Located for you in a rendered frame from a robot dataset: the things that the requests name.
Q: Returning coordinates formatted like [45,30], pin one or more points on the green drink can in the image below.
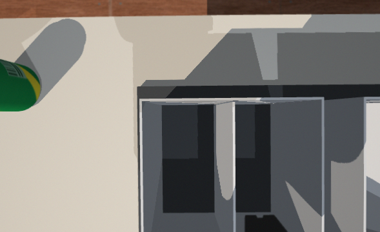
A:
[20,87]

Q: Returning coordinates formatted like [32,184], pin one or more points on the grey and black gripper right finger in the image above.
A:
[273,224]

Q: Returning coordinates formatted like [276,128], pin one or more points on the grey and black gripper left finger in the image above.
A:
[254,224]

